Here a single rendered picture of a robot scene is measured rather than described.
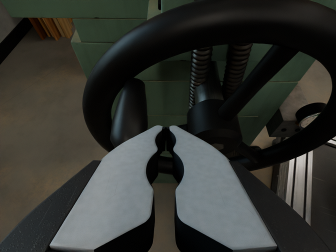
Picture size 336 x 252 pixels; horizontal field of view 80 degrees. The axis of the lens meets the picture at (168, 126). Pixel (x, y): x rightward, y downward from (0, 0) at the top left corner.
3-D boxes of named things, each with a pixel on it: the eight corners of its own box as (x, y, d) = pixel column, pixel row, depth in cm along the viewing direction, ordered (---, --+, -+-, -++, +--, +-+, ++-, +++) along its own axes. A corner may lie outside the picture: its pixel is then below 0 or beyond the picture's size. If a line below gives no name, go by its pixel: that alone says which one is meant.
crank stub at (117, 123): (154, 151, 13) (130, 161, 15) (156, 85, 16) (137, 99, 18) (122, 137, 12) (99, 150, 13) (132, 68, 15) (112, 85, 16)
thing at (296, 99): (269, 138, 54) (283, 121, 47) (258, 102, 61) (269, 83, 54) (300, 138, 54) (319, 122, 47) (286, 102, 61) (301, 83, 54)
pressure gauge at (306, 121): (289, 133, 47) (310, 113, 40) (284, 120, 49) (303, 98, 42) (316, 134, 47) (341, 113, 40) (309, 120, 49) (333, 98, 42)
